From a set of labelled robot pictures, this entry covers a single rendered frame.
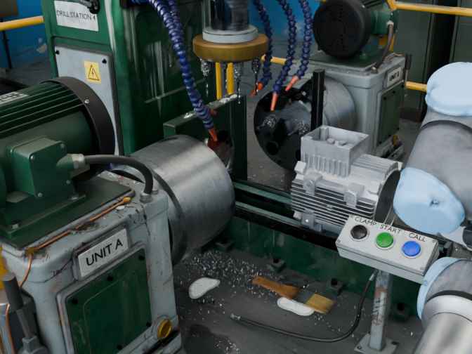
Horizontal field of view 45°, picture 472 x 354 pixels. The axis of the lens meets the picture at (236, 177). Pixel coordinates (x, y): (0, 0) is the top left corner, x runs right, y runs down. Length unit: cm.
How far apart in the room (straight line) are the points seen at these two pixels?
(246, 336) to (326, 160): 42
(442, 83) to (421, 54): 397
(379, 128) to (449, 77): 116
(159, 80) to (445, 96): 96
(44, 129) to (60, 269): 22
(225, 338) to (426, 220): 70
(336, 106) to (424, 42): 304
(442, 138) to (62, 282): 59
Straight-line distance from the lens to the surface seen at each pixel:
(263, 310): 132
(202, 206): 116
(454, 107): 68
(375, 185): 124
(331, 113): 160
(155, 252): 107
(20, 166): 89
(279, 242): 143
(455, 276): 97
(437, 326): 90
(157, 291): 111
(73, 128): 96
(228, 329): 128
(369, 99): 176
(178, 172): 115
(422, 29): 463
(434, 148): 66
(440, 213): 63
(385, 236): 108
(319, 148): 129
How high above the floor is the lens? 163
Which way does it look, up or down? 26 degrees down
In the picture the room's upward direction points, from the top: 1 degrees counter-clockwise
